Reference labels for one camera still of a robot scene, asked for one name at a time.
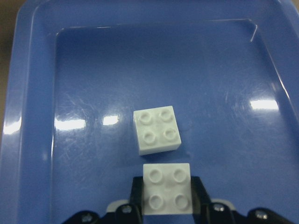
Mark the blue plastic tray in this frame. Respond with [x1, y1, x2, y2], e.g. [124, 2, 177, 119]
[0, 0, 299, 224]

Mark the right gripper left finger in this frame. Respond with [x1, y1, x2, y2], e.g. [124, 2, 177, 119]
[64, 176, 143, 224]

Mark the white block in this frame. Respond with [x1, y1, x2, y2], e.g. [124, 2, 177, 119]
[142, 163, 193, 215]
[133, 105, 181, 156]

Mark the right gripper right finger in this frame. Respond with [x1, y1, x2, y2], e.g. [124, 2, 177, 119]
[191, 176, 292, 224]

